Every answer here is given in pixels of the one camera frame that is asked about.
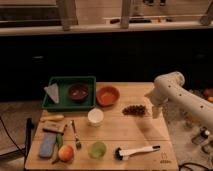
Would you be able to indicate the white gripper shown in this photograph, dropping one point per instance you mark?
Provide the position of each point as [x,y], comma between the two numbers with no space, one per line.
[156,111]

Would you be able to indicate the dark grape bunch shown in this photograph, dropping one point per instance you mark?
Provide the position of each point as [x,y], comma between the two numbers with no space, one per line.
[135,110]

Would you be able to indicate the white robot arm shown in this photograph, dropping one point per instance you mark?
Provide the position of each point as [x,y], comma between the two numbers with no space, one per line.
[170,87]

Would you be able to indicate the white paper cup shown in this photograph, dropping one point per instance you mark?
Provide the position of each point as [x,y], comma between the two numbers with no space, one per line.
[95,117]

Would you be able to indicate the green plastic cup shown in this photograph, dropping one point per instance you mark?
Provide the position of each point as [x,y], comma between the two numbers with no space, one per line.
[97,150]

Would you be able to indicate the orange bowl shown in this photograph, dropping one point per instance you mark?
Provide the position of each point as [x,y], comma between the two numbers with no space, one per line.
[107,96]

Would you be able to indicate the spice bottle with black cap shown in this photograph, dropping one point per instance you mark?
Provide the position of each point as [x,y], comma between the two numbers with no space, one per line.
[201,137]

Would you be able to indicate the dark brown bowl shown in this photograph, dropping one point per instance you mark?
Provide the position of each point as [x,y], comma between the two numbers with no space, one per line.
[78,92]

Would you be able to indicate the metal fork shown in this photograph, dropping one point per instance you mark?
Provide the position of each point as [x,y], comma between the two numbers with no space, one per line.
[77,140]

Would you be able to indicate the green plastic tray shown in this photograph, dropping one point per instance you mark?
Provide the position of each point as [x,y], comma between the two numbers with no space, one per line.
[65,102]

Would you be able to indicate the orange peach fruit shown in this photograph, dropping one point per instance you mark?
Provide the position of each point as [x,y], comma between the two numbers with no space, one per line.
[66,153]

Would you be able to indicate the green bean pod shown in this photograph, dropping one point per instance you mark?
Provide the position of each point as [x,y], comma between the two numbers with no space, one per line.
[58,145]

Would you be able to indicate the white folded cloth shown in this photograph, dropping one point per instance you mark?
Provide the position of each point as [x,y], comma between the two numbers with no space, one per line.
[53,92]

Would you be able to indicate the pale banana piece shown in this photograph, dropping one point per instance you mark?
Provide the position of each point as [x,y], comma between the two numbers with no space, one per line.
[52,118]

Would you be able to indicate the blue sponge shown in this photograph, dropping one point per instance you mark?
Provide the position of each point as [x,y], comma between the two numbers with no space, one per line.
[47,145]

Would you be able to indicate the wooden handled brush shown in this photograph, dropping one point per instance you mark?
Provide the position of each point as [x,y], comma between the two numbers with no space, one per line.
[54,127]

